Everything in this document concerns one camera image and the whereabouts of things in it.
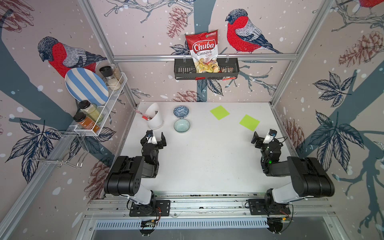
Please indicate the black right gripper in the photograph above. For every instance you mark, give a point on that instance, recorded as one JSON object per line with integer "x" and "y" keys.
{"x": 259, "y": 142}

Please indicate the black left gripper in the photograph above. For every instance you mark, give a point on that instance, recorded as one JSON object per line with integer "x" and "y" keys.
{"x": 160, "y": 143}

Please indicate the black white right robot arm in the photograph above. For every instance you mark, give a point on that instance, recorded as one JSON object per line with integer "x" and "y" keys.
{"x": 308, "y": 178}

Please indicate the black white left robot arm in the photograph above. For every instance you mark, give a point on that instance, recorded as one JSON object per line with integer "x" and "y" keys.
{"x": 125, "y": 175}

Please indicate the red pink utensil in cup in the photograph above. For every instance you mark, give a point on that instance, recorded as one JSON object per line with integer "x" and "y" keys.
{"x": 147, "y": 118}

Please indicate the white utensil holder cup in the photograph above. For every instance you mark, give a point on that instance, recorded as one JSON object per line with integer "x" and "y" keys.
{"x": 155, "y": 116}

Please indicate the pale green ceramic bowl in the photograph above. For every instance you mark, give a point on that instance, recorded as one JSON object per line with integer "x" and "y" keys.
{"x": 182, "y": 126}

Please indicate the blue patterned small bowl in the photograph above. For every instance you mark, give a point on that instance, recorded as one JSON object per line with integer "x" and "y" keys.
{"x": 181, "y": 112}

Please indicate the green sauce jar black lid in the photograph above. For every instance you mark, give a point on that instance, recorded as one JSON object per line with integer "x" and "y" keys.
{"x": 91, "y": 110}

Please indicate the brown spice glass jar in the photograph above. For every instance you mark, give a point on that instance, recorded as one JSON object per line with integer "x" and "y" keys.
{"x": 117, "y": 73}

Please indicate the orange sauce jar black lid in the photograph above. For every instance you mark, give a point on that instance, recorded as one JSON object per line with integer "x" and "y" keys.
{"x": 86, "y": 122}

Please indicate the black lid spice grinder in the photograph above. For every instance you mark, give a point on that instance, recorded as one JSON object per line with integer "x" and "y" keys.
{"x": 111, "y": 81}

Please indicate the blue white striped plate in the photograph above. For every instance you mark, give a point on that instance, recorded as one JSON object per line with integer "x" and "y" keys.
{"x": 84, "y": 84}

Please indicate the red Chuba cassava chips bag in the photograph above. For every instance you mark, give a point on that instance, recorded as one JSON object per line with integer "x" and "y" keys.
{"x": 204, "y": 51}

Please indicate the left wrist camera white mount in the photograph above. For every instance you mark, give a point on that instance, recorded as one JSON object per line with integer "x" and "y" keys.
{"x": 151, "y": 139}

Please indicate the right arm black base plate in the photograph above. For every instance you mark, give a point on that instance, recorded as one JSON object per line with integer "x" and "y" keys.
{"x": 259, "y": 207}

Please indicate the white wire wall shelf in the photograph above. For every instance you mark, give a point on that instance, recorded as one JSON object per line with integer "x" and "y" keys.
{"x": 105, "y": 111}

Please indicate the black wire wall basket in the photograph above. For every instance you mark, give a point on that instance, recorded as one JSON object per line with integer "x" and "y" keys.
{"x": 185, "y": 70}

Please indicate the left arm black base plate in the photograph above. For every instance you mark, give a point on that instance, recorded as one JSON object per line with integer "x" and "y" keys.
{"x": 159, "y": 208}

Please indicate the metal wire hook rack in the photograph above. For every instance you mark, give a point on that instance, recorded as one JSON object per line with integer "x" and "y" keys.
{"x": 71, "y": 150}

